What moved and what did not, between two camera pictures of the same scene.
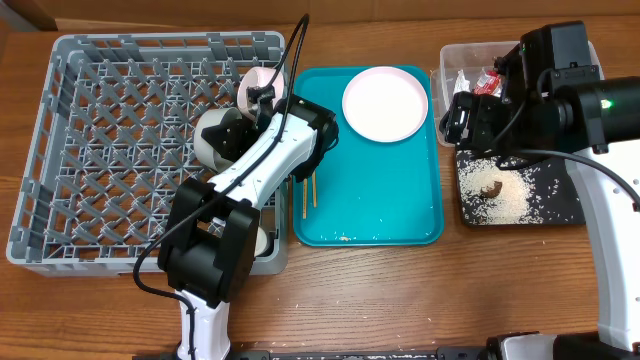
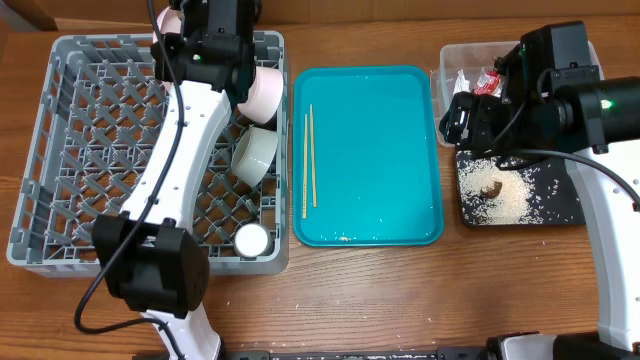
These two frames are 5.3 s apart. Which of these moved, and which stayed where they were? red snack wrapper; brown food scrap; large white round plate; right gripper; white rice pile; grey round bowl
Moved: large white round plate; grey round bowl
Stayed: red snack wrapper; white rice pile; brown food scrap; right gripper
